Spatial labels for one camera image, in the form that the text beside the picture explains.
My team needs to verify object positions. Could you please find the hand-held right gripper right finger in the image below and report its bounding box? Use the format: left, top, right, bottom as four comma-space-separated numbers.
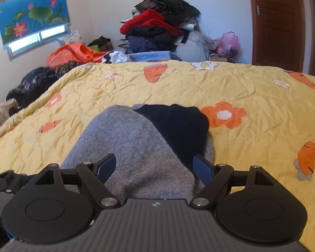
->
190, 154, 275, 210

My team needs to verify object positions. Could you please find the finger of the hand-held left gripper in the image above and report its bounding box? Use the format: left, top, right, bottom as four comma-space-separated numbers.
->
0, 170, 27, 194

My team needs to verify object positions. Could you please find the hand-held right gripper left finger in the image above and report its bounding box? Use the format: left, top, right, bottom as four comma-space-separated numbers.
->
34, 153, 121, 210

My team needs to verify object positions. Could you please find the navy and grey knit sweater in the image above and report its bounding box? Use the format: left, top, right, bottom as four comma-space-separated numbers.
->
60, 104, 216, 200

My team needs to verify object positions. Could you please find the heap of dark clothes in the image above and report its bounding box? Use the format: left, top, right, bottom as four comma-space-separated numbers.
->
6, 67, 59, 109

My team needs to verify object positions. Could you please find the pile of dark and red clothes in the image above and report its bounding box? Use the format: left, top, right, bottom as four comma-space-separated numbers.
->
120, 0, 201, 54

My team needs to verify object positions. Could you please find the yellow floral quilt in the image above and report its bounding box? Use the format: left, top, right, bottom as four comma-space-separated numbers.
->
0, 60, 315, 252

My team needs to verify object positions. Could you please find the cream cloth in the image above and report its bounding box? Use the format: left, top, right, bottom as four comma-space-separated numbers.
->
0, 97, 19, 135

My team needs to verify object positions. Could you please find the leopard print cloth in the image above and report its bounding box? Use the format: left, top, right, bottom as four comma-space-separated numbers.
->
54, 60, 81, 78

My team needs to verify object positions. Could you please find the white crumpled plastic bag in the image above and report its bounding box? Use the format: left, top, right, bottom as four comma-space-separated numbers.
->
102, 50, 132, 64

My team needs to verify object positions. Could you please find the orange plastic bag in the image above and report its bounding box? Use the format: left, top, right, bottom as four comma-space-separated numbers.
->
46, 43, 112, 69

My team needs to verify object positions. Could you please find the light blue knitted blanket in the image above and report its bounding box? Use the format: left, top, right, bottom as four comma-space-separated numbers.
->
125, 51, 182, 63

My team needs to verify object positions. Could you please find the black and green bag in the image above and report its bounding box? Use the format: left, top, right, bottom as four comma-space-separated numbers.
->
88, 36, 113, 53

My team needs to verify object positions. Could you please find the pink plastic bag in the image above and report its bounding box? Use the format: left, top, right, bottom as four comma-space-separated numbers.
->
216, 31, 241, 59

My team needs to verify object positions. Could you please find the floral pillow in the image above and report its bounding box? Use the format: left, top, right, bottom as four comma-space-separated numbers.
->
57, 30, 83, 47

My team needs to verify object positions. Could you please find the window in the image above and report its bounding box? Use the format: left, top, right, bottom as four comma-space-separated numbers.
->
5, 24, 70, 61

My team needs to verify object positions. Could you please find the brown wooden door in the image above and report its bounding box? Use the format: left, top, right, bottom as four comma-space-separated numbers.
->
248, 0, 306, 72

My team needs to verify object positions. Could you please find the lotus print roller blind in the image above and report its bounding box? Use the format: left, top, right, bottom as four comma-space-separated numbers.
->
0, 0, 71, 49

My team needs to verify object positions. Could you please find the brown wooden door frame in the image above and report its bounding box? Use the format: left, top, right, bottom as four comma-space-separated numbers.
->
304, 0, 315, 76

